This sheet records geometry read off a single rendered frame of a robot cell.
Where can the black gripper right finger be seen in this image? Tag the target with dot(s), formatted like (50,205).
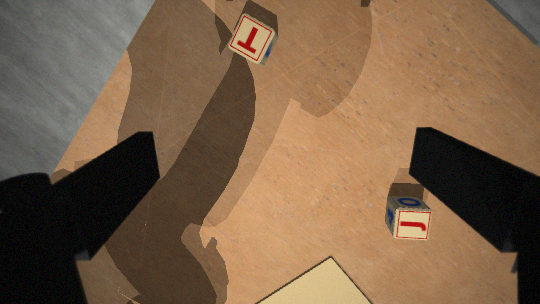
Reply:
(499,200)

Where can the beige square mat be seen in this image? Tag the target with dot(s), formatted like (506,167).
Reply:
(326,283)

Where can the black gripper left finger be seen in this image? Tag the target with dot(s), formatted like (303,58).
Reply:
(89,204)

